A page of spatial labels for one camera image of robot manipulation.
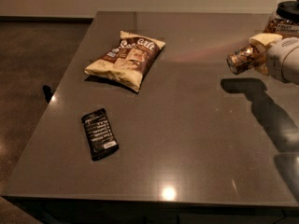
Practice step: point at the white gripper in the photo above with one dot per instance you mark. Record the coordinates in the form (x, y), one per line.
(282, 60)

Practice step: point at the orange soda can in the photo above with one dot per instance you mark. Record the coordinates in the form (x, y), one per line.
(245, 59)

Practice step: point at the glass jar with black lid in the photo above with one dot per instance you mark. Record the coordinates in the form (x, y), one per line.
(284, 20)

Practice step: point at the brown and cream chip bag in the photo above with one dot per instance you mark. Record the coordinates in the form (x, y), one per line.
(129, 62)

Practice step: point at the black snack bar wrapper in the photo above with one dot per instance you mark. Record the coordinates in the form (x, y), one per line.
(101, 139)

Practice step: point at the dark object on floor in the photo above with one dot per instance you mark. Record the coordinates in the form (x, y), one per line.
(48, 93)

